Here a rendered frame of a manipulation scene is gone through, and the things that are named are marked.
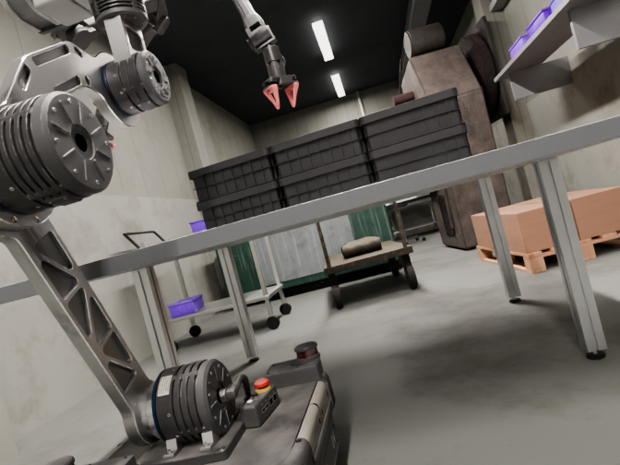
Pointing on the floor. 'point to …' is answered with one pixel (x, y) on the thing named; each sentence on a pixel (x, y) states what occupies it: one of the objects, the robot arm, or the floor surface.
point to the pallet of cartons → (534, 223)
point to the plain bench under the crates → (498, 160)
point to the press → (444, 65)
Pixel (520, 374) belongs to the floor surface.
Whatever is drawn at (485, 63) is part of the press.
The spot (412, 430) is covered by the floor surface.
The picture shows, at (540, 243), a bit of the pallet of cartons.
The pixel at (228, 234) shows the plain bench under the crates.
